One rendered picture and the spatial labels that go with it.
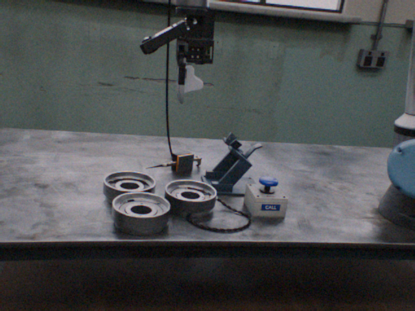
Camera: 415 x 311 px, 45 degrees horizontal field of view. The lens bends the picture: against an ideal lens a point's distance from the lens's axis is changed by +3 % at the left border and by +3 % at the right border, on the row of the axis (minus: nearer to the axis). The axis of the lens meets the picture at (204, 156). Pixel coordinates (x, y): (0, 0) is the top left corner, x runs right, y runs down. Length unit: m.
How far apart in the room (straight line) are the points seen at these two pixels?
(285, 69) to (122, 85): 0.88
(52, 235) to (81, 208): 0.11
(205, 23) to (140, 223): 0.49
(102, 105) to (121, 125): 0.14
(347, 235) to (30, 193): 0.63
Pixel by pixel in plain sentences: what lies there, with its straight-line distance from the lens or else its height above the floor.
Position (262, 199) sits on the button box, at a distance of 0.98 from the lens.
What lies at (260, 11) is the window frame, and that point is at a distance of 2.52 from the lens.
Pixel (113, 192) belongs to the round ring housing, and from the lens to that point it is 0.96.
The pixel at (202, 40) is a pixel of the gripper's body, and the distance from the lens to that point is 1.11.
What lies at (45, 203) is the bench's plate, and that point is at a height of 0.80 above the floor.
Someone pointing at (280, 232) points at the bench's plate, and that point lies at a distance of 0.96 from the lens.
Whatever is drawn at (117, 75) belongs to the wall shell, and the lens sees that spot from 2.54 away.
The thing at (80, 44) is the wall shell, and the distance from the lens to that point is 2.51.
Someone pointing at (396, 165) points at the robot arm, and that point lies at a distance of 0.95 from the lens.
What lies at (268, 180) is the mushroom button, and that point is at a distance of 1.00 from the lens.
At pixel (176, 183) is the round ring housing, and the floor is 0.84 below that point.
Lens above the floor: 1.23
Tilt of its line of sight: 20 degrees down
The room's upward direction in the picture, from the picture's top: 7 degrees clockwise
